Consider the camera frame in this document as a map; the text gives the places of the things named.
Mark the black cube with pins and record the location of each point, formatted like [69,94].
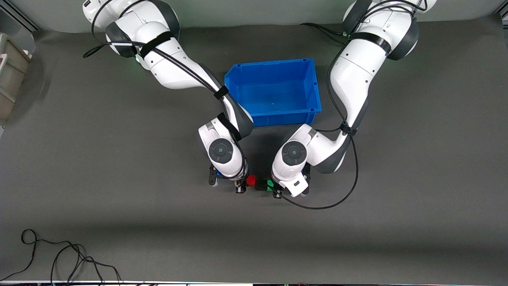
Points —
[261,185]

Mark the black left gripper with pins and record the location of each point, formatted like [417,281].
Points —
[277,192]

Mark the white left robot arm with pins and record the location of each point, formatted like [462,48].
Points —
[357,75]

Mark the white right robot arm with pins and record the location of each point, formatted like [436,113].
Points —
[174,67]

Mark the green cube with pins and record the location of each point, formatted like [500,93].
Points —
[270,185]

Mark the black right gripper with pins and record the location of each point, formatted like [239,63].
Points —
[241,187]

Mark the beige plastic box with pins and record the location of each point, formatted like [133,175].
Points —
[10,71]

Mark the red cube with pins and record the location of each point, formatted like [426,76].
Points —
[251,181]

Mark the blue plastic bin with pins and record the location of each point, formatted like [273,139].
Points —
[278,91]

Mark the dark aluminium frame rail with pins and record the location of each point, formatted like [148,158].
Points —
[504,16]
[22,16]

